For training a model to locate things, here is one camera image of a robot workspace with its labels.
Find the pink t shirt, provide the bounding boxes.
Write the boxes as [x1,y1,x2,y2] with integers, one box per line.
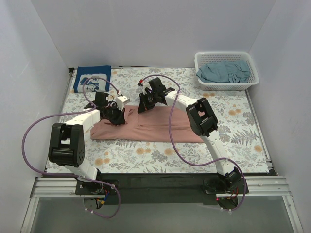
[90,105,203,143]

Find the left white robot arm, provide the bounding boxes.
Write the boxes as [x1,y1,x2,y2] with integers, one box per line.
[48,92,130,194]

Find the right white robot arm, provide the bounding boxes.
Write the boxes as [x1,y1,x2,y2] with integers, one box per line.
[138,75,246,195]

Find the folded navy printed t shirt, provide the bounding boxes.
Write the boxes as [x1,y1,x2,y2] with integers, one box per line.
[73,65,111,93]

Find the white plastic laundry basket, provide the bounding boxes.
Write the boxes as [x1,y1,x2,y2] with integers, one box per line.
[194,52,259,91]

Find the blue grey t shirt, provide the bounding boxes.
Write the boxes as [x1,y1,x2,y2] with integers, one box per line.
[196,61,250,83]

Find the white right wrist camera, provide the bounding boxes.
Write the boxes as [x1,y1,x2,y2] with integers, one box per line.
[138,79,152,95]

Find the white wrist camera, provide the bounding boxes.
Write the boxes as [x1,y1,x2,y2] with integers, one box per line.
[138,79,152,95]
[115,95,130,111]

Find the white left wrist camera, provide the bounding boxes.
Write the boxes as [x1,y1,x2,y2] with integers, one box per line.
[115,95,130,111]

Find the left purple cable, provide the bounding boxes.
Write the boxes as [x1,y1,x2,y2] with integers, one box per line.
[21,76,121,218]

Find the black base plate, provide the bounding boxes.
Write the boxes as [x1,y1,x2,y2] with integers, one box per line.
[75,172,248,206]

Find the aluminium frame rail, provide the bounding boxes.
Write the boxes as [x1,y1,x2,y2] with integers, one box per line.
[20,176,303,233]

